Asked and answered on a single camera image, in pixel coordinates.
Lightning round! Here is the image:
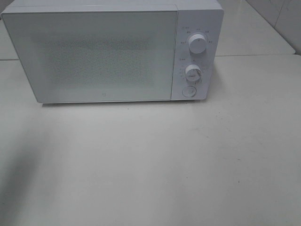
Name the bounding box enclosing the upper white power knob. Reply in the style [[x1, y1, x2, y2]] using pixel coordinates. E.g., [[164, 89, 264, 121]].
[[188, 33, 207, 54]]

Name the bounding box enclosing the white microwave oven body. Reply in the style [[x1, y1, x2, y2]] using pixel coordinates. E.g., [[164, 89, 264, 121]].
[[1, 0, 224, 102]]

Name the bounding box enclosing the white timer knob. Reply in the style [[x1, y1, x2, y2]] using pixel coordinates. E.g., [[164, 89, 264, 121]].
[[185, 64, 201, 82]]

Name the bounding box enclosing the white microwave door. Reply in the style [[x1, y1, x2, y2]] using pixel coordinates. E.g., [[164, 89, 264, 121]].
[[3, 11, 177, 103]]

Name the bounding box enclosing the round door release button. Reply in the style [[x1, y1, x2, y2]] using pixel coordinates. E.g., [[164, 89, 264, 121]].
[[182, 86, 197, 97]]

